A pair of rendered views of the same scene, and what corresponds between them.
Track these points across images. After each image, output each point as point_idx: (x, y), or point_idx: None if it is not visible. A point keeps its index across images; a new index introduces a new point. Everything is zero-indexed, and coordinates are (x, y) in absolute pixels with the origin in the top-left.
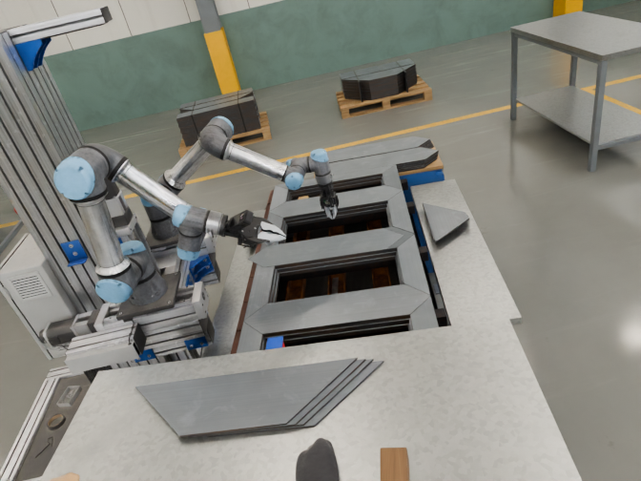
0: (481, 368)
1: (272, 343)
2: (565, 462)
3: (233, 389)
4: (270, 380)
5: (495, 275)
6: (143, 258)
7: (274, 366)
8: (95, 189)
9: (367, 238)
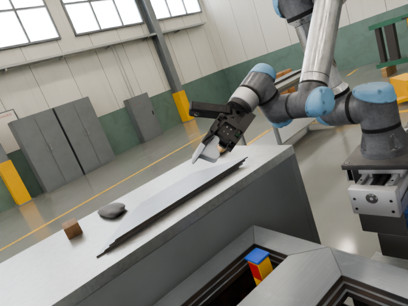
0: (13, 300)
1: (258, 253)
2: None
3: (186, 187)
4: (167, 201)
5: None
6: (360, 107)
7: (180, 209)
8: (285, 13)
9: None
